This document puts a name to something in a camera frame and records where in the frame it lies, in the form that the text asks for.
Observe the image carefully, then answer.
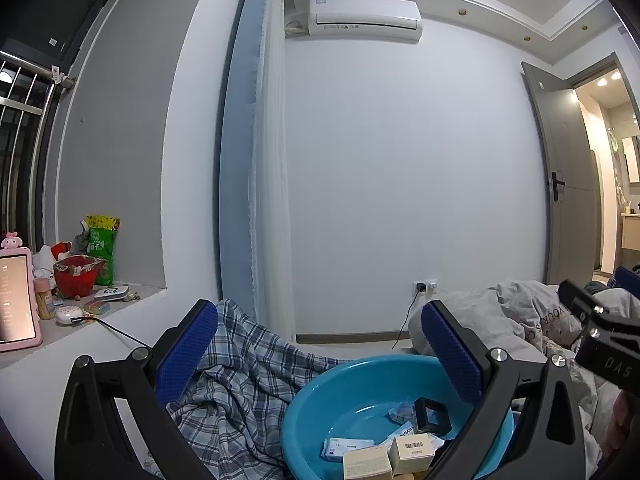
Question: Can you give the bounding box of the black charger with cable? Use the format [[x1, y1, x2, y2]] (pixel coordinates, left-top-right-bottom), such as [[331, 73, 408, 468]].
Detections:
[[392, 284, 426, 351]]

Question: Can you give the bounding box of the barred window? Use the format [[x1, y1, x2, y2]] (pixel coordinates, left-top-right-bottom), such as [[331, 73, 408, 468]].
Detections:
[[0, 0, 113, 251]]

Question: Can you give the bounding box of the thin black cable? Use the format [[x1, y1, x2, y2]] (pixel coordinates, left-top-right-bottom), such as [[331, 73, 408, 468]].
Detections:
[[82, 317, 151, 348]]

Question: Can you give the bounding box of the toothpick jar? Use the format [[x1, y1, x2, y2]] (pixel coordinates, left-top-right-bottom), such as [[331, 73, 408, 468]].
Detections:
[[34, 277, 56, 320]]

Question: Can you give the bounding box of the grey duvet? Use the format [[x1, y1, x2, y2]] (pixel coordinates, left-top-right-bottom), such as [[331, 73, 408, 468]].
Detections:
[[407, 280, 640, 466]]

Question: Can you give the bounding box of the blue grey curtain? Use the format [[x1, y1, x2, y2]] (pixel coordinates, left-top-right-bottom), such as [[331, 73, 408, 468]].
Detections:
[[218, 0, 281, 311]]

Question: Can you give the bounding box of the white air conditioner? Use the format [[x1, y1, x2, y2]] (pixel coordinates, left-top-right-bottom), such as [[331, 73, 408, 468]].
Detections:
[[307, 0, 425, 43]]

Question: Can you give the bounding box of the black square box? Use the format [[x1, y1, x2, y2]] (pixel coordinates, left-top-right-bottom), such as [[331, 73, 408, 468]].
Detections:
[[414, 396, 453, 436]]

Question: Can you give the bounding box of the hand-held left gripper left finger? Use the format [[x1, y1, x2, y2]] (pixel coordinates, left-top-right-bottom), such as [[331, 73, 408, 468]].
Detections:
[[55, 299, 221, 480]]

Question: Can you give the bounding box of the wall mirror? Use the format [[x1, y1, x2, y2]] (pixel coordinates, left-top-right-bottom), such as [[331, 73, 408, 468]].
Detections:
[[622, 135, 640, 183]]

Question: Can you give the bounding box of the cream box with barcode label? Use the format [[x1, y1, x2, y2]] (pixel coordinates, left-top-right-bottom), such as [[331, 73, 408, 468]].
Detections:
[[389, 432, 436, 473]]

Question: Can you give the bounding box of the blue plaid shirt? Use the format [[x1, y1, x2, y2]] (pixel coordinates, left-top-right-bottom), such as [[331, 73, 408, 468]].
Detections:
[[145, 299, 361, 480]]

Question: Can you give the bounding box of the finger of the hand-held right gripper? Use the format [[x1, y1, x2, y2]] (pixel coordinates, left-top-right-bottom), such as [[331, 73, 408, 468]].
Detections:
[[558, 280, 608, 321], [614, 266, 640, 293]]

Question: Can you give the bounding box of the plain cream cardboard box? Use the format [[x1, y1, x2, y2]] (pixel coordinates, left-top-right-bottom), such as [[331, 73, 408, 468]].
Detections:
[[342, 447, 393, 480]]

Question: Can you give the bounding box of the small light blue packet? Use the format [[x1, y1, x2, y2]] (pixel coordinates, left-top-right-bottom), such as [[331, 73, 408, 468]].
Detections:
[[322, 437, 376, 462]]

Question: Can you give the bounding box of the green snack bag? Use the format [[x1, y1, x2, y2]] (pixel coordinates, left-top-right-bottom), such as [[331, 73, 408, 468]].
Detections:
[[85, 215, 121, 286]]

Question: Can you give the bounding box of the grey door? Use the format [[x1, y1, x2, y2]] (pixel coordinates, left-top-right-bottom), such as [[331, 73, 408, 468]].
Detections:
[[521, 60, 601, 286]]

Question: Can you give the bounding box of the sheer white curtain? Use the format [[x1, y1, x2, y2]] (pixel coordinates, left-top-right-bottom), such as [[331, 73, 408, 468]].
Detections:
[[247, 0, 296, 341]]

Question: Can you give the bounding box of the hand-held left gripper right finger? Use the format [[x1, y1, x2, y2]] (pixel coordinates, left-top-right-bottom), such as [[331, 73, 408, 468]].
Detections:
[[421, 300, 586, 480]]

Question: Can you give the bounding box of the blue plastic basin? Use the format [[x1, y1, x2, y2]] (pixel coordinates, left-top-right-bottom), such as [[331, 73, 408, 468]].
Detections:
[[280, 355, 516, 480]]

